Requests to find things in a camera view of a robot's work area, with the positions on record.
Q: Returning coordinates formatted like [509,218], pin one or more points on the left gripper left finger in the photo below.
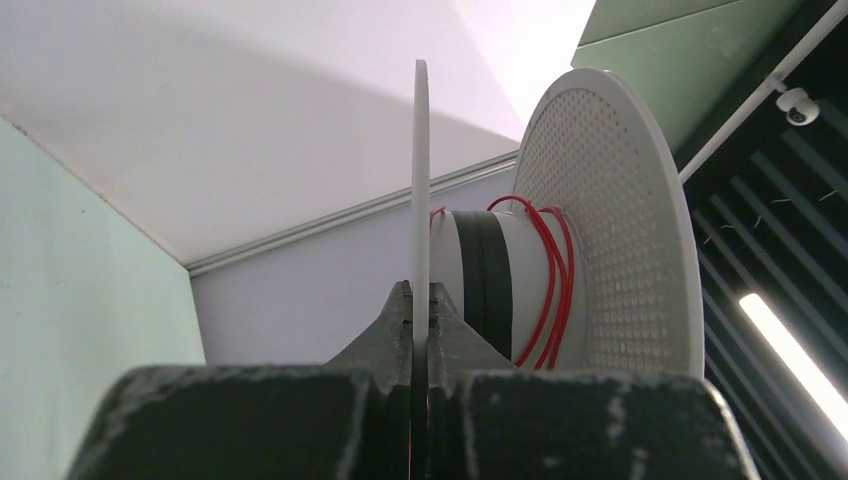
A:
[345,419]

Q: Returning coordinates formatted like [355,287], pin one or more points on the ceiling fluorescent light tube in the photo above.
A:
[801,365]

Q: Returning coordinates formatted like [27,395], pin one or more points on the white perforated cable spool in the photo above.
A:
[589,261]

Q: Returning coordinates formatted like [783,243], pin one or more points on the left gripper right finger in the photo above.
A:
[490,420]

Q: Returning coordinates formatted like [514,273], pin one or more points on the white ceiling security camera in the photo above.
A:
[799,109]

